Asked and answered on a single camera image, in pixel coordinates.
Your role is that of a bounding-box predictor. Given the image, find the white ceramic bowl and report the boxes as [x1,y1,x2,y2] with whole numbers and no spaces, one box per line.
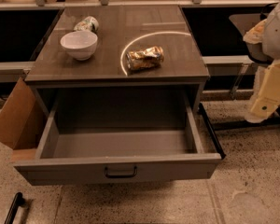
[60,31,98,61]

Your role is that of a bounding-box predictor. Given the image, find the open grey top drawer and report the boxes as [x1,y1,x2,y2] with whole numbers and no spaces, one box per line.
[14,89,221,185]

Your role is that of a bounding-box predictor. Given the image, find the grey drawer cabinet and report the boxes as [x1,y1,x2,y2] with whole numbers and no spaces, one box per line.
[26,6,209,115]

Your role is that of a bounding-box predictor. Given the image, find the brown cardboard box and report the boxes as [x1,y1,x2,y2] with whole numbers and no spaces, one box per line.
[0,77,46,149]

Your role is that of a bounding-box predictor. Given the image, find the black drawer handle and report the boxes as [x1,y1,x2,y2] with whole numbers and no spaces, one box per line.
[105,166,137,179]

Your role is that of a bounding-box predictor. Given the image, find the crushed orange can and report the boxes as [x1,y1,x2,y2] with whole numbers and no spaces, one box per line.
[126,46,164,72]

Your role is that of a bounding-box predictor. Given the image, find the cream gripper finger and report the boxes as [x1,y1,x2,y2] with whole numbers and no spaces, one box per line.
[243,20,267,45]
[249,60,280,119]

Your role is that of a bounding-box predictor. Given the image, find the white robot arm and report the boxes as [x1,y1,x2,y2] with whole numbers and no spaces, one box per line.
[244,2,280,123]

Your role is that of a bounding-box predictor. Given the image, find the black handle on floor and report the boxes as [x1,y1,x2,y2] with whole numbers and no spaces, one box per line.
[4,192,25,224]

